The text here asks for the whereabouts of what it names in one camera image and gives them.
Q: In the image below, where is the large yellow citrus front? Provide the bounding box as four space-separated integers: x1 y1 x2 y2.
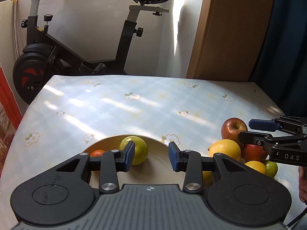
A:
245 160 267 175

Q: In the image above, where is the large yellow citrus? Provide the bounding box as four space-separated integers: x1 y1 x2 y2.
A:
245 160 267 175
208 139 241 160

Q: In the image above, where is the small orange tangerine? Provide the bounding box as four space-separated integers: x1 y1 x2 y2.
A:
90 149 106 173

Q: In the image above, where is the yellow-green citrus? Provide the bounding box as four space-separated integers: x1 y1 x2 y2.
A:
119 136 149 166

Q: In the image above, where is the yellow lemon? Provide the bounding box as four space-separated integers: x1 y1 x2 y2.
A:
202 171 213 188

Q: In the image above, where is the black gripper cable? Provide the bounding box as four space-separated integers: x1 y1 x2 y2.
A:
285 210 304 230

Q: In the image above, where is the dark blue curtain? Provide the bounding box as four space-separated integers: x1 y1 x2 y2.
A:
249 0 306 117

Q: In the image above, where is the wooden door panel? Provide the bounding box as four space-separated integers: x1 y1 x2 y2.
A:
186 0 273 81

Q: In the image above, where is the large yellow citrus rear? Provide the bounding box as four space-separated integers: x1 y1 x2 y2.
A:
208 139 241 160

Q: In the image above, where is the floral checked tablecloth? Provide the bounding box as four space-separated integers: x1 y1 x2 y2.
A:
0 74 307 230

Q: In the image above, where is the red apple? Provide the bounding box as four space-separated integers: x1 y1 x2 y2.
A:
241 144 268 163
221 117 248 147

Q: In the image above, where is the beige round plate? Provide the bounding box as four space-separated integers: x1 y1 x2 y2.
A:
83 135 185 189

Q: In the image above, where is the red printed backdrop curtain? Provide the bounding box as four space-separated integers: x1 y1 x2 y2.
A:
0 67 22 172

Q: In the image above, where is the black exercise bike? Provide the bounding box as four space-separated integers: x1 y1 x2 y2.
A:
1 0 169 104

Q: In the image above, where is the green small apple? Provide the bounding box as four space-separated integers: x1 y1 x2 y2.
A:
264 160 278 178

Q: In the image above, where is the person's right hand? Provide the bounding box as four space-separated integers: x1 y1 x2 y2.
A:
298 167 307 203

